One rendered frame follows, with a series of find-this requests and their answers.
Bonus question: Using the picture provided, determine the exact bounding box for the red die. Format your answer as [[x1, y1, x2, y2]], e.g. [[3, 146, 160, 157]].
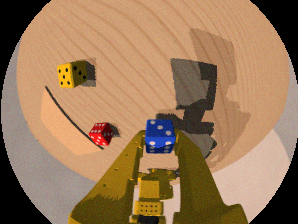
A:
[[89, 123, 114, 146]]

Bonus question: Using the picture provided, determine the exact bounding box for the yellow die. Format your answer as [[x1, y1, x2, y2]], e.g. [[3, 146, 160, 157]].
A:
[[57, 60, 87, 88]]

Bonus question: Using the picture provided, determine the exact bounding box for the tan flat mat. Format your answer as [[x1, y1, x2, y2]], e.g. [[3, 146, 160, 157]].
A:
[[41, 86, 103, 155]]

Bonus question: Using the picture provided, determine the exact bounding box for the blue die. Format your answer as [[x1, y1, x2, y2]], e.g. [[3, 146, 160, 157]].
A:
[[145, 119, 176, 154]]

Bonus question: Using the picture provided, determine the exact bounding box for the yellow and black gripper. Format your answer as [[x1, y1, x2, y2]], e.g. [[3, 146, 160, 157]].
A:
[[68, 129, 249, 224]]

